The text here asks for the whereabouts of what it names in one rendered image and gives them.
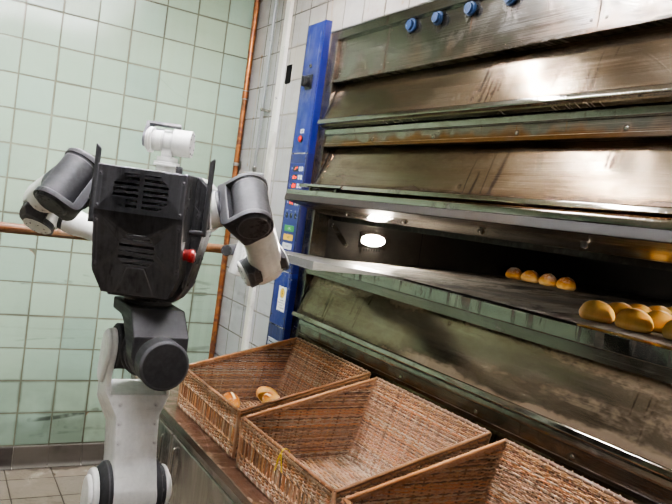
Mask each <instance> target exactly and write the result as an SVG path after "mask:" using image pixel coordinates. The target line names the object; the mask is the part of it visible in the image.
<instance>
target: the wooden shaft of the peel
mask: <svg viewBox="0 0 672 504"><path fill-rule="evenodd" d="M0 232H3V233H13V234H24V235H34V236H45V237H55V238H66V239H76V240H86V241H90V240H87V239H85V238H82V237H78V236H73V235H71V234H68V233H66V232H63V231H61V229H59V228H58V229H57V230H54V232H53V234H52V235H49V234H46V235H45V234H40V233H37V232H35V231H33V230H31V229H30V228H28V227H27V226H26V225H25V224H16V223H7V222H0ZM222 246H224V245H222V244H212V243H208V245H207V248H206V251H205V252H212V253H221V248H222Z"/></svg>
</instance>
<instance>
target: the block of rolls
mask: <svg viewBox="0 0 672 504"><path fill-rule="evenodd" d="M579 315H580V317H581V318H583V319H586V320H591V321H595V322H600V323H607V324H611V323H613V322H615V325H616V326H617V327H618V328H621V329H625V330H629V331H634V332H639V333H645V334H649V333H651V332H652V331H653V332H657V333H662V334H663V337H664V338H666V339H668V340H672V307H668V308H666V307H664V306H661V305H652V306H649V307H647V306H645V305H643V304H638V303H633V304H629V305H628V304H626V303H624V302H613V303H610V304H607V303H605V302H603V301H600V300H589V301H587V302H585V303H584V304H582V306H581V307H580V309H579Z"/></svg>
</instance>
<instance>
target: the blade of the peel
mask: <svg viewBox="0 0 672 504"><path fill-rule="evenodd" d="M284 251H285V250H284ZM285 253H286V255H287V257H288V260H289V263H290V264H294V265H297V266H300V267H304V268H307V269H310V270H317V271H328V272H339V273H351V274H362V275H373V276H384V277H396V278H405V277H401V276H397V275H393V274H389V273H385V272H381V271H377V270H373V269H369V268H365V267H361V266H358V265H354V264H350V263H346V262H342V261H338V260H334V259H330V258H322V257H317V256H312V255H306V254H301V253H296V252H290V251H285Z"/></svg>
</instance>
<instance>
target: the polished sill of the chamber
mask: <svg viewBox="0 0 672 504"><path fill-rule="evenodd" d="M331 273H334V274H338V275H342V276H345V277H349V278H352V279H356V280H359V281H363V282H366V283H370V284H373V285H377V286H380V287H384V288H387V289H391V290H394V291H398V292H401V293H405V294H408V295H412V296H415V297H419V298H422V299H426V300H429V301H433V302H436V303H440V304H443V305H447V306H450V307H454V308H457V309H461V310H464V311H468V312H471V313H475V314H478V315H482V316H485V317H489V318H492V319H496V320H499V321H503V322H506V323H510V324H513V325H517V326H520V327H524V328H527V329H531V330H534V331H538V332H541V333H545V334H548V335H552V336H555V337H559V338H562V339H566V340H569V341H573V342H576V343H580V344H583V345H587V346H590V347H594V348H597V349H601V350H604V351H608V352H611V353H615V354H619V355H622V356H626V357H629V358H633V359H636V360H640V361H643V362H647V363H650V364H654V365H657V366H661V367H664V368H668V369H671V370H672V347H671V346H668V345H664V344H660V343H656V342H652V341H648V340H644V339H640V338H636V337H632V336H628V335H624V334H620V333H616V332H612V331H608V330H605V329H601V328H597V327H593V326H589V325H585V324H581V323H577V322H573V321H569V320H565V319H561V318H557V317H553V316H549V315H545V314H541V313H538V312H534V311H530V310H526V309H522V308H518V307H514V306H510V305H506V304H502V303H498V302H494V301H490V300H486V299H482V298H478V297H475V296H471V295H467V294H463V293H459V292H455V291H451V290H447V289H443V288H439V287H435V286H431V285H427V284H423V283H419V282H415V281H411V280H408V279H404V278H396V277H384V276H373V275H362V274H351V273H339V272H331Z"/></svg>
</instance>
